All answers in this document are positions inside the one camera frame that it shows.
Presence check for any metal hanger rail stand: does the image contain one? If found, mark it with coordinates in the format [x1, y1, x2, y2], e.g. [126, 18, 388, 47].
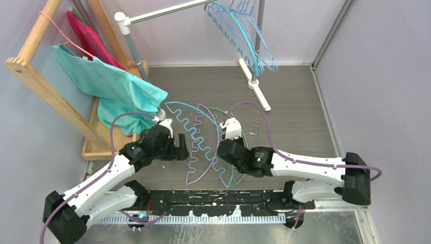
[114, 1, 271, 111]

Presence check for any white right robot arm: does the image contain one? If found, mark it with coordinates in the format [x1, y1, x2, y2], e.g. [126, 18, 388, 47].
[217, 139, 371, 209]

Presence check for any teal cloth garment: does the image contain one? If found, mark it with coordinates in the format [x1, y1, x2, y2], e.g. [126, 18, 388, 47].
[52, 45, 168, 136]

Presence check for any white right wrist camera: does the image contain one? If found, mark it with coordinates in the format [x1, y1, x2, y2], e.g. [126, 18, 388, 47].
[219, 117, 242, 140]

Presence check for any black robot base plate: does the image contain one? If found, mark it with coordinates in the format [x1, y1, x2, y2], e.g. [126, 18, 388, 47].
[126, 190, 316, 228]

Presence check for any teal wavy plastic hanger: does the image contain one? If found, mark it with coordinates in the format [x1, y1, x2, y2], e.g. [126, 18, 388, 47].
[204, 2, 259, 76]

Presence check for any green plastic hanger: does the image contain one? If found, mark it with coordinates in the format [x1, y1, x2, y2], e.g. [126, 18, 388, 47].
[208, 107, 249, 188]

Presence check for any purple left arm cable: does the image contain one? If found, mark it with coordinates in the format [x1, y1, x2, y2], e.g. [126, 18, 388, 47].
[40, 112, 159, 244]

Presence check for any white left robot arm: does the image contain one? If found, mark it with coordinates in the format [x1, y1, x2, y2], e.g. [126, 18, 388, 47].
[40, 119, 190, 243]

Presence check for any light blue wire hanger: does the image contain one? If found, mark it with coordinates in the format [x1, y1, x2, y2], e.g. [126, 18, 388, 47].
[230, 1, 277, 76]
[204, 1, 277, 76]
[238, 1, 278, 75]

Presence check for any magenta cloth garment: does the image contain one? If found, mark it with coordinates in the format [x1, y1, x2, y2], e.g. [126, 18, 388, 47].
[67, 11, 135, 82]

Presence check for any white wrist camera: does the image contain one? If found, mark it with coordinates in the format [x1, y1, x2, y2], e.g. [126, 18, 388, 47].
[152, 116, 173, 138]
[219, 117, 242, 140]

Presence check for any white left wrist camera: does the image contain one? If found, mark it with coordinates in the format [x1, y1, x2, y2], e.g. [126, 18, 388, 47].
[152, 116, 173, 138]

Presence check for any wooden clothes rack frame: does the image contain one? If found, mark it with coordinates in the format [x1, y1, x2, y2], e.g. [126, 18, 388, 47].
[5, 0, 139, 161]

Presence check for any pink elastic cord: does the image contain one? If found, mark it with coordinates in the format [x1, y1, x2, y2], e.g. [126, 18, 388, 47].
[39, 11, 94, 60]

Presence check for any purple wavy plastic hanger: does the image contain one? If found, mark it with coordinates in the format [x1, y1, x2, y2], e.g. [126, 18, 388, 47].
[186, 103, 220, 186]

